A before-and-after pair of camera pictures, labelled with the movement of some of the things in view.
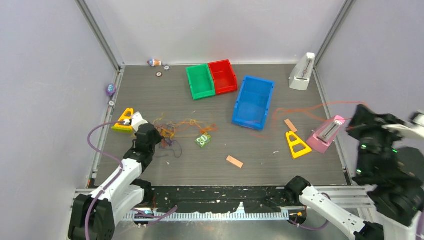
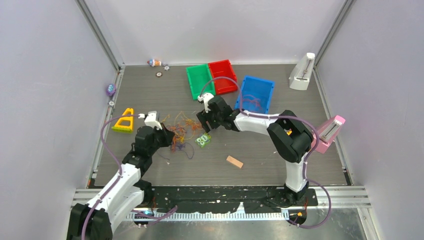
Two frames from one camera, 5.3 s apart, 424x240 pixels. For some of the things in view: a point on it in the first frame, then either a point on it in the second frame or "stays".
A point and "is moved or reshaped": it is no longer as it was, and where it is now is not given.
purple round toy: [111, 89] stays
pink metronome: [321, 138] stays
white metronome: [301, 72] stays
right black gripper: [363, 118] to [204, 117]
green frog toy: [202, 140] stays
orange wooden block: [234, 161] stays
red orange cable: [295, 112] to [256, 101]
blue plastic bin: [253, 102] stays
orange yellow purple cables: [168, 128] is moved or reshaped
